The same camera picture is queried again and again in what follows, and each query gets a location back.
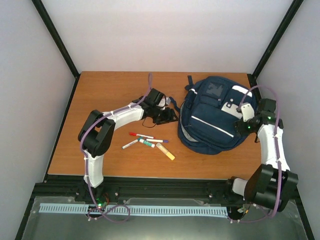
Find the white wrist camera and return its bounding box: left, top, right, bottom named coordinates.
left=237, top=102, right=255, bottom=122
left=158, top=97, right=171, bottom=108

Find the black left frame post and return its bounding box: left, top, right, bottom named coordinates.
left=31, top=0, right=81, bottom=78

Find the red capped white marker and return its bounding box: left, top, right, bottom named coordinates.
left=129, top=132, right=155, bottom=139

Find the black frame post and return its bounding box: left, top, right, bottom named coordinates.
left=31, top=0, right=81, bottom=78
left=251, top=0, right=305, bottom=78

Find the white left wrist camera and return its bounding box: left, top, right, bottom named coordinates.
left=158, top=97, right=171, bottom=108

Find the black aluminium frame rail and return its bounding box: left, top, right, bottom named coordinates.
left=31, top=175, right=244, bottom=206

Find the purple capped white marker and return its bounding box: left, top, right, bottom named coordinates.
left=147, top=138, right=169, bottom=143

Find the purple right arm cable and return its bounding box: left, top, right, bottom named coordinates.
left=229, top=85, right=281, bottom=224

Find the green white glue stick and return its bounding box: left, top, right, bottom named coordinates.
left=139, top=138, right=155, bottom=148

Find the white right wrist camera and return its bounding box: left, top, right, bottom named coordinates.
left=237, top=102, right=255, bottom=122

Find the yellow highlighter pen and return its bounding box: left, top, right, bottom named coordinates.
left=156, top=142, right=175, bottom=161

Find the light blue slotted cable duct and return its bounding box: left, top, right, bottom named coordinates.
left=38, top=203, right=228, bottom=218

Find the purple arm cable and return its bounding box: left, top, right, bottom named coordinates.
left=229, top=85, right=281, bottom=224
left=79, top=72, right=131, bottom=223

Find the navy blue student backpack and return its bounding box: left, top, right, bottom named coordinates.
left=176, top=76, right=257, bottom=155

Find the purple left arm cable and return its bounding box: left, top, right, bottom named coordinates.
left=79, top=72, right=131, bottom=223

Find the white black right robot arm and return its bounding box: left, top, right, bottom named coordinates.
left=227, top=98, right=299, bottom=213

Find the black right frame post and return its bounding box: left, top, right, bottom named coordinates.
left=251, top=0, right=305, bottom=78

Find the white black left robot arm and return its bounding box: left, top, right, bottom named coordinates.
left=78, top=88, right=178, bottom=202

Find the green capped white marker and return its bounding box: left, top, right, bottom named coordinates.
left=121, top=137, right=141, bottom=150

